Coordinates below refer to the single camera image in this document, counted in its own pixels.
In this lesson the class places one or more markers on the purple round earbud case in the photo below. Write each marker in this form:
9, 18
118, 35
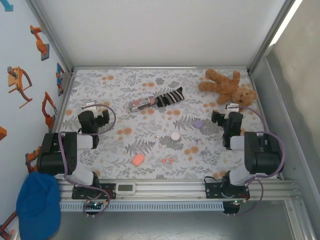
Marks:
198, 124

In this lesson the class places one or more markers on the white round earbud case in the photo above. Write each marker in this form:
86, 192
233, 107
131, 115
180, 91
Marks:
175, 136

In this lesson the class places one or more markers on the pink earbud case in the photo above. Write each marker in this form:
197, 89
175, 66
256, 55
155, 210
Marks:
138, 160

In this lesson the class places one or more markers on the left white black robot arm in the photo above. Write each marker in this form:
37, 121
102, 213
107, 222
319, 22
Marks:
55, 155

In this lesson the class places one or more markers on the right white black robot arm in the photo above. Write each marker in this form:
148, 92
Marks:
262, 157

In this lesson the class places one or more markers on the brown teddy bear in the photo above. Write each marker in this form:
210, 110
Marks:
225, 86

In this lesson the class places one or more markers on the floral patterned table cloth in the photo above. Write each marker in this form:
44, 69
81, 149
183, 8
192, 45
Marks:
112, 87

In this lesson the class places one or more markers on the rolled flag print paper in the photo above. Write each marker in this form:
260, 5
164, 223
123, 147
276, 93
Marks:
141, 103

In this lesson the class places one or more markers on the black white striped sock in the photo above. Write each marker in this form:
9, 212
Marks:
170, 97

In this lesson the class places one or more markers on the white digital display unit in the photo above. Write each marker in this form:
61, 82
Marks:
125, 188

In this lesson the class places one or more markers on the small circuit board with leds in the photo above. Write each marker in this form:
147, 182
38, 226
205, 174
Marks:
93, 205
231, 207

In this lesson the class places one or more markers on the blue cap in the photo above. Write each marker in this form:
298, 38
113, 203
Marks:
37, 207

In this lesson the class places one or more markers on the left arm wrist camera box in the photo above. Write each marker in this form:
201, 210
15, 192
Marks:
90, 108

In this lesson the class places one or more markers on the aluminium frame side bar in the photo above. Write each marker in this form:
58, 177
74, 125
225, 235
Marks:
255, 87
60, 120

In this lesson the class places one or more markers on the blue orange machine wall sticker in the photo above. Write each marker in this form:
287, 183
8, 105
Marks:
60, 75

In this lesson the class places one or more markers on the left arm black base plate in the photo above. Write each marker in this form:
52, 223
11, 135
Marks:
107, 187

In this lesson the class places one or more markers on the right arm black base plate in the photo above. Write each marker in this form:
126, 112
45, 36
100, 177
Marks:
212, 188

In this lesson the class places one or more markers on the orange curved gripper wall sticker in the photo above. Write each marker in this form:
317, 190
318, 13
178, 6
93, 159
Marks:
16, 80

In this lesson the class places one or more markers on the orange block wall sticker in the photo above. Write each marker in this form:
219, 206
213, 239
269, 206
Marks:
2, 133

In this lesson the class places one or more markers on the aluminium mounting rail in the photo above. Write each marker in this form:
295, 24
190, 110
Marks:
175, 190

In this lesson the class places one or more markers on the aluminium frame cross bar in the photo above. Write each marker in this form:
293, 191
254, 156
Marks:
160, 67

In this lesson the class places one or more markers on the aluminium frame post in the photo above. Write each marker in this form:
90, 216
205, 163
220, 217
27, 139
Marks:
50, 35
270, 35

